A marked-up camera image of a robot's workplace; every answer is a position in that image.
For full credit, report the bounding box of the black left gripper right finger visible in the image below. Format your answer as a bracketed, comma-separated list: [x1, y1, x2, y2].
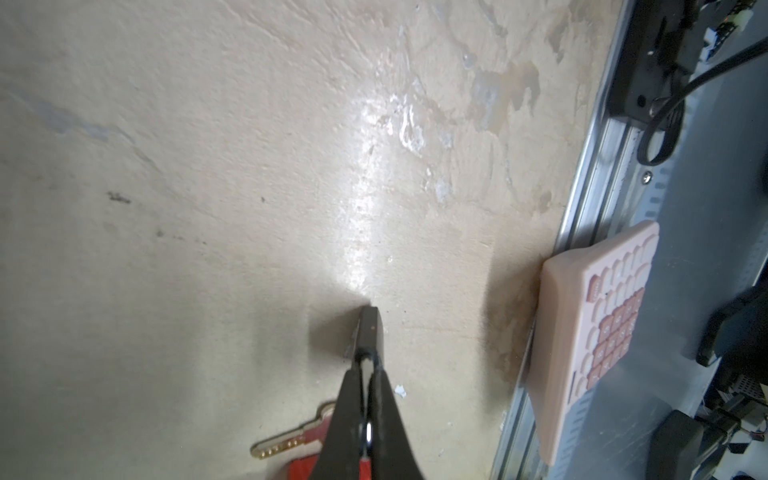
[367, 357, 424, 480]

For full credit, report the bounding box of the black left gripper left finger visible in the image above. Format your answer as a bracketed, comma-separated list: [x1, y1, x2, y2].
[310, 362, 364, 480]

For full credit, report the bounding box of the small black padlock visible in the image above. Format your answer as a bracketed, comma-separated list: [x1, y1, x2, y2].
[345, 305, 384, 369]

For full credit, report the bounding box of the pink calculator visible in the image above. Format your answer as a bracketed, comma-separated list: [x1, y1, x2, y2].
[526, 220, 660, 466]

